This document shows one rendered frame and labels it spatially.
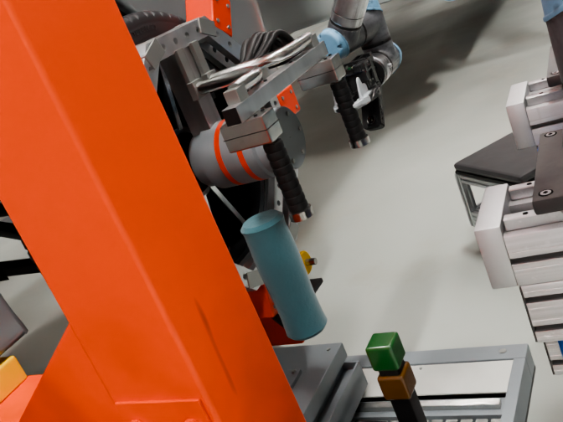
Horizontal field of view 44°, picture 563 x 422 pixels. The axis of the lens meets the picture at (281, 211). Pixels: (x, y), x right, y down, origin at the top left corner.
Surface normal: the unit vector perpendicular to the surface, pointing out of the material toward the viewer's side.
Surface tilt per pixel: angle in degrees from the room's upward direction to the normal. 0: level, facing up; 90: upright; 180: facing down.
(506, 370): 0
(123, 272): 90
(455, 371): 0
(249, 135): 90
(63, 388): 90
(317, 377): 0
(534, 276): 90
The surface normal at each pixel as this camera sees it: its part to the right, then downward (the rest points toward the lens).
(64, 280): -0.40, 0.45
